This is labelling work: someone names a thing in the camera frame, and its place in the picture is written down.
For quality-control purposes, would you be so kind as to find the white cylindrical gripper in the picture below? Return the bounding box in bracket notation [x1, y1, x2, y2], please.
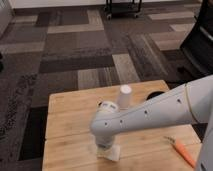
[95, 136, 115, 150]

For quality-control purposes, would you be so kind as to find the white rectangular sponge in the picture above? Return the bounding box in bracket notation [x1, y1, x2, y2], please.
[97, 145, 121, 162]

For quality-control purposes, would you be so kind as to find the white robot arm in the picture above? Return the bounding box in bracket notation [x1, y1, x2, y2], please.
[90, 75, 213, 171]

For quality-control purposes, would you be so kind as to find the white plastic cup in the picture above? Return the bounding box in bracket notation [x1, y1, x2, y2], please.
[118, 85, 132, 109]

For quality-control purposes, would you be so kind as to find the blue patterned plate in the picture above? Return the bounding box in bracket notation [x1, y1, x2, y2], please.
[146, 91, 165, 100]

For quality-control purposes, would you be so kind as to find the orange carrot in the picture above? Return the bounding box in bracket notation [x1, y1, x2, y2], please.
[165, 136, 196, 168]

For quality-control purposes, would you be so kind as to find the black office chair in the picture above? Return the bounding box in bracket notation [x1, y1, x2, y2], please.
[180, 7, 213, 76]

